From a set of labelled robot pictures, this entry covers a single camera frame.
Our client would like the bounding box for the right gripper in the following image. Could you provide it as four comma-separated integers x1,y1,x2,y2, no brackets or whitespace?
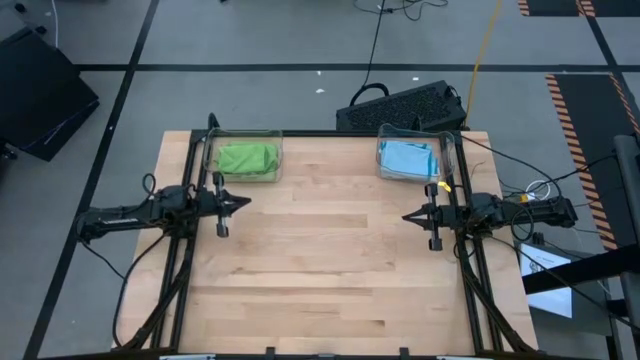
401,182,475,252

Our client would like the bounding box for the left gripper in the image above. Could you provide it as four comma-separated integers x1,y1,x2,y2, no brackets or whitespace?
192,171,253,239

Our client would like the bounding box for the clear plastic bin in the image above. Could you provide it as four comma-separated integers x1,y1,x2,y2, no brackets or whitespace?
202,127,285,184
374,122,459,184

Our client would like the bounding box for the black perforated computer case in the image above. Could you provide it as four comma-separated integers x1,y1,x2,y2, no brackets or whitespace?
335,79,469,132

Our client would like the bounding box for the white printed sheet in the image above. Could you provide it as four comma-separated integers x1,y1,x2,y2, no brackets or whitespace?
519,242,575,320

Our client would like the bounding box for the black metal beam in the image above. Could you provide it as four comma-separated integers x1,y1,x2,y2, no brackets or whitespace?
522,243,640,296

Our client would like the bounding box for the hazard-striped black floor mat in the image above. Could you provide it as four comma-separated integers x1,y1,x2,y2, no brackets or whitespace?
517,0,640,19
544,72,640,252

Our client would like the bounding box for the black equipment case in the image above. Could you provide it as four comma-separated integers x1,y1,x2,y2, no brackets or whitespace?
0,27,101,162

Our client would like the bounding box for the white coiled cable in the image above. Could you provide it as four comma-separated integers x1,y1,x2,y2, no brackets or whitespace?
524,178,552,199

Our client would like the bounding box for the yellow cable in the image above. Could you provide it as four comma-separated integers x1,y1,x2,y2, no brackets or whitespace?
462,0,504,129

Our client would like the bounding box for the black floor cable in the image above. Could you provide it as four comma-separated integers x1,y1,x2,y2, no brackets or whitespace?
348,0,391,107

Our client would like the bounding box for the gray metal post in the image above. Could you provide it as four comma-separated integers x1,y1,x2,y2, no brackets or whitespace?
613,134,640,331

